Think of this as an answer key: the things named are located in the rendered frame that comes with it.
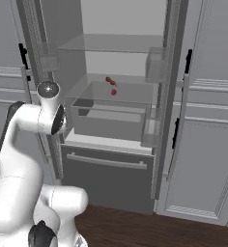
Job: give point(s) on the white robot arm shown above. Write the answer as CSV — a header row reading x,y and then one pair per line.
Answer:
x,y
21,180

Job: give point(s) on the clear fridge crisper drawer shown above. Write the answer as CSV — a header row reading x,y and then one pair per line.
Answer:
x,y
109,123

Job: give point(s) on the red strawberry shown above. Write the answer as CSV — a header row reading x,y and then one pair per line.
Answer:
x,y
113,92

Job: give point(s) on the clear fridge door bin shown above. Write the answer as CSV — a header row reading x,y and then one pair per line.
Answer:
x,y
151,128
155,66
49,63

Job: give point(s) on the clear glass fridge shelf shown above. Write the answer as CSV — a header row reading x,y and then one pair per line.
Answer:
x,y
112,43
132,88

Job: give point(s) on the grey fridge door two bins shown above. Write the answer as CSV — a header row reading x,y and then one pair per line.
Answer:
x,y
169,96

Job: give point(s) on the grey open fridge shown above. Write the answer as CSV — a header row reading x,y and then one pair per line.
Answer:
x,y
125,19

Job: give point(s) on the grey fridge door with bin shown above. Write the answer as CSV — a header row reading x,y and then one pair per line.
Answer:
x,y
34,38

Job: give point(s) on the dark red food piece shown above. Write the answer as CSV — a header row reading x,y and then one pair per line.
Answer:
x,y
110,79

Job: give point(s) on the dark grey freezer drawer front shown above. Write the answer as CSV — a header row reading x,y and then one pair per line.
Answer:
x,y
109,188

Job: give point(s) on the grey tall cupboard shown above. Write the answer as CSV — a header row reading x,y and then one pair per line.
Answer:
x,y
209,128
5,64

